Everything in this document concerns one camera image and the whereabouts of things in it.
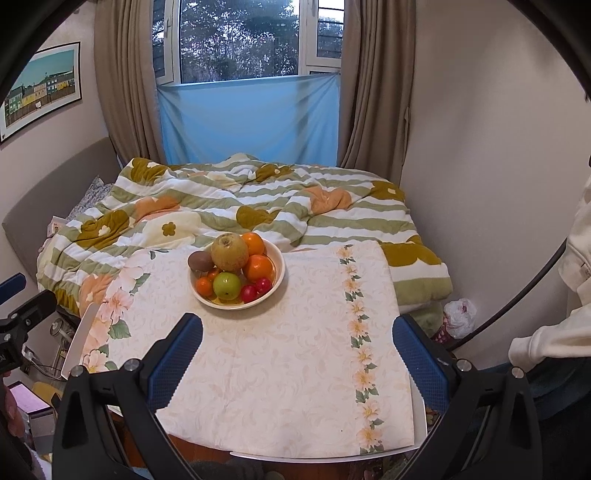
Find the grey bed headboard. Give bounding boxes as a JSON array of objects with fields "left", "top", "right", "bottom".
[{"left": 2, "top": 138, "right": 121, "bottom": 278}]

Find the floral cream tablecloth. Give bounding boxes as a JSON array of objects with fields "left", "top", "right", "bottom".
[{"left": 81, "top": 241, "right": 416, "bottom": 459}]

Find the brown curtain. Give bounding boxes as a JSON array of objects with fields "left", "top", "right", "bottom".
[
  {"left": 338, "top": 0, "right": 417, "bottom": 184},
  {"left": 94, "top": 0, "right": 165, "bottom": 163}
]

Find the brown kiwi fruit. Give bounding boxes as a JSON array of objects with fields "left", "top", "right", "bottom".
[{"left": 187, "top": 250, "right": 214, "bottom": 273}]

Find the blue window cloth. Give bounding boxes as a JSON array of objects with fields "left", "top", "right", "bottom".
[{"left": 157, "top": 73, "right": 341, "bottom": 166}]

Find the white plastic bag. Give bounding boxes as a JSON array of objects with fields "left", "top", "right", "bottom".
[{"left": 443, "top": 298, "right": 477, "bottom": 339}]

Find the striped floral quilt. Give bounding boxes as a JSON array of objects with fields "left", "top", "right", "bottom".
[{"left": 36, "top": 153, "right": 453, "bottom": 314}]

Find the green apple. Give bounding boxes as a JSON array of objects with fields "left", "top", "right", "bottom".
[{"left": 212, "top": 272, "right": 242, "bottom": 301}]

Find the person white sleeve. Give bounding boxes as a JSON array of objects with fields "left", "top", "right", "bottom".
[{"left": 508, "top": 177, "right": 591, "bottom": 372}]

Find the small orange tangerine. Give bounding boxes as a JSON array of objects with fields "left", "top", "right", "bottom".
[{"left": 195, "top": 276, "right": 214, "bottom": 298}]

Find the left brown curtain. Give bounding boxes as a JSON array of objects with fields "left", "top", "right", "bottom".
[{"left": 94, "top": 0, "right": 165, "bottom": 163}]

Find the white table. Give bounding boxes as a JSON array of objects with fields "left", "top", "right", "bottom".
[{"left": 61, "top": 304, "right": 428, "bottom": 464}]

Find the cream duck-print bowl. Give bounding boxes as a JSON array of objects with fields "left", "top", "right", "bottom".
[{"left": 188, "top": 239, "right": 287, "bottom": 311}]

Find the framed houses picture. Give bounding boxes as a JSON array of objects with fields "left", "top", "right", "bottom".
[{"left": 1, "top": 42, "right": 82, "bottom": 143}]

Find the medium orange tangerine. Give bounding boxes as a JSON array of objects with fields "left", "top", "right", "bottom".
[{"left": 242, "top": 232, "right": 266, "bottom": 256}]

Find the right brown curtain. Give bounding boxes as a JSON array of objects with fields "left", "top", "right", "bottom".
[{"left": 338, "top": 0, "right": 417, "bottom": 184}]

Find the window with white frame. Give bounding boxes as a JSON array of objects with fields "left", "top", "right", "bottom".
[{"left": 152, "top": 0, "right": 345, "bottom": 85}]

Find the large orange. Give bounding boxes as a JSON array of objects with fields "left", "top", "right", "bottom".
[{"left": 242, "top": 254, "right": 274, "bottom": 282}]

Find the red cherry tomato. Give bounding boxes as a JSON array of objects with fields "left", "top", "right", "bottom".
[
  {"left": 240, "top": 284, "right": 259, "bottom": 304},
  {"left": 254, "top": 277, "right": 273, "bottom": 297}
]

